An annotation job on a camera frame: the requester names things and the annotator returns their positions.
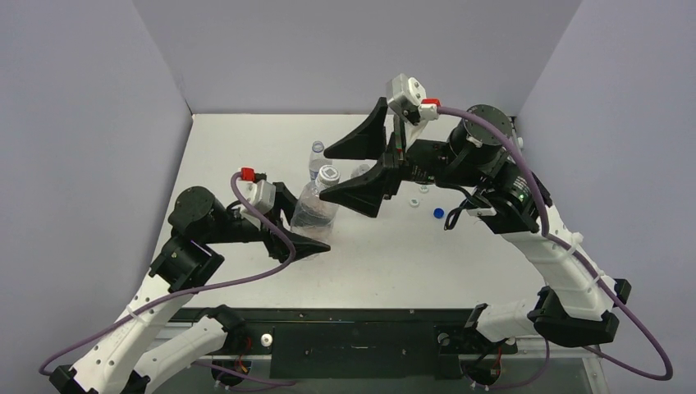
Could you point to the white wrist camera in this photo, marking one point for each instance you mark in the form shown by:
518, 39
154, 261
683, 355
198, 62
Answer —
407, 98
257, 191

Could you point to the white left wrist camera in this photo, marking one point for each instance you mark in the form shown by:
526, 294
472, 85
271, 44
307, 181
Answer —
257, 191

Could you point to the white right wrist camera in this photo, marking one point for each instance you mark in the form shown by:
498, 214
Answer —
407, 98

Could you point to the aluminium table edge rail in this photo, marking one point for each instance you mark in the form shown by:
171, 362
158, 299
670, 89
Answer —
573, 309

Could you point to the clear plastic bottle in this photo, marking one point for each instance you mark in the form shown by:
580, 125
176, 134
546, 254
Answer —
313, 217

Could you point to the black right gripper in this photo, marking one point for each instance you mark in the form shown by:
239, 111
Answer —
395, 161

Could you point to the white QR code cap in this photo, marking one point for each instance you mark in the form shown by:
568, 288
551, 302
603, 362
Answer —
328, 175

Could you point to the blue label water bottle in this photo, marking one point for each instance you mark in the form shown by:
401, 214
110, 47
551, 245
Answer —
317, 159

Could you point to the white blue label bottle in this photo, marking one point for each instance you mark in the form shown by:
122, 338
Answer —
360, 170

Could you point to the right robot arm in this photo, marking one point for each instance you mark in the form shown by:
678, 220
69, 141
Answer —
475, 161

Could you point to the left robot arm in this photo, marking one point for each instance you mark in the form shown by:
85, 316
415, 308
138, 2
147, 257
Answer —
121, 358

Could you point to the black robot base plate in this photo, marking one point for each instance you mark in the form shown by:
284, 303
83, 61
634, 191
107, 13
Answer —
359, 343

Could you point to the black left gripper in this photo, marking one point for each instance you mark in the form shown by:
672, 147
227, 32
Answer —
285, 202

